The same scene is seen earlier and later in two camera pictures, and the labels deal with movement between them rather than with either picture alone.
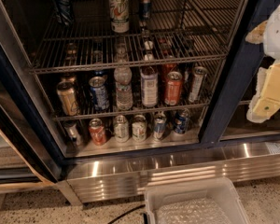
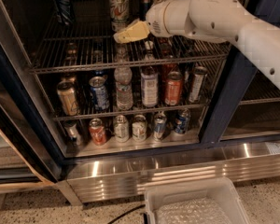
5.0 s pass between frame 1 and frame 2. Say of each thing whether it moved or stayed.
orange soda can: stayed
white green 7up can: stayed
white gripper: moved
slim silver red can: stayed
